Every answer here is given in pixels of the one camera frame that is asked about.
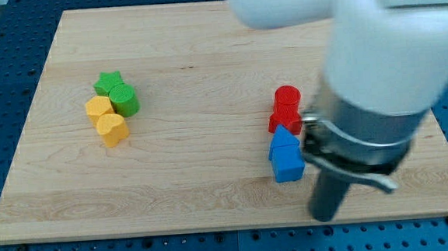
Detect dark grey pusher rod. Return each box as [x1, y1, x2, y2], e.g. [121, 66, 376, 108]
[308, 171, 350, 222]

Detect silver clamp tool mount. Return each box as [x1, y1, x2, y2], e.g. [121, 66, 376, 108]
[302, 78, 426, 196]

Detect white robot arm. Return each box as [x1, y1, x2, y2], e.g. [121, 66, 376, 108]
[227, 0, 448, 222]

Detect blue cube block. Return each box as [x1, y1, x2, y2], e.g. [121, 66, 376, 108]
[270, 145, 305, 183]

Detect blue triangle block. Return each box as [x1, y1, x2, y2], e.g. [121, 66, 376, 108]
[268, 124, 300, 161]

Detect red star block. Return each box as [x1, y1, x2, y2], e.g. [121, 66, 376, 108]
[268, 112, 302, 135]

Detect red cylinder block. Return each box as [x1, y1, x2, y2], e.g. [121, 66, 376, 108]
[274, 85, 301, 115]

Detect wooden board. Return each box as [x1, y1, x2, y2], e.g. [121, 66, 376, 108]
[0, 0, 448, 246]

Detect yellow heart block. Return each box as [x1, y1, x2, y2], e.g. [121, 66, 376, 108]
[96, 113, 130, 148]

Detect green cylinder block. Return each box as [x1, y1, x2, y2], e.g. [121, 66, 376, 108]
[108, 83, 140, 117]

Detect yellow hexagon block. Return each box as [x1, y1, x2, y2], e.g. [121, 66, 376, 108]
[85, 96, 115, 127]

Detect green star block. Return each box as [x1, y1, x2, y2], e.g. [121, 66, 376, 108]
[94, 71, 124, 96]

